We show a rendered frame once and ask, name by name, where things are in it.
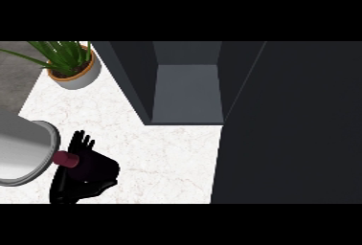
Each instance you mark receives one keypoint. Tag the dark wine bottle, maroon cap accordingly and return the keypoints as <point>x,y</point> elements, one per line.
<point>93,166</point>

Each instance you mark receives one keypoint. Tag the dark grey open cabinet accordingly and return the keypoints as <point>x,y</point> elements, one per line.
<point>186,95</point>

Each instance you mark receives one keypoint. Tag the grey round appliance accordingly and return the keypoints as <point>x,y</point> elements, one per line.
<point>24,150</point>

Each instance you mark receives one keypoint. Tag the dark grey cabinet door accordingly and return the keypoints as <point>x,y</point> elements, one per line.
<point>291,127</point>

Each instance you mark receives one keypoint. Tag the green plant in white pot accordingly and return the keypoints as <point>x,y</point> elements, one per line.
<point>71,65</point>

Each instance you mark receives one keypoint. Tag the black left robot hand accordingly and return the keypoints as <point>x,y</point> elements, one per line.
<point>64,191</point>

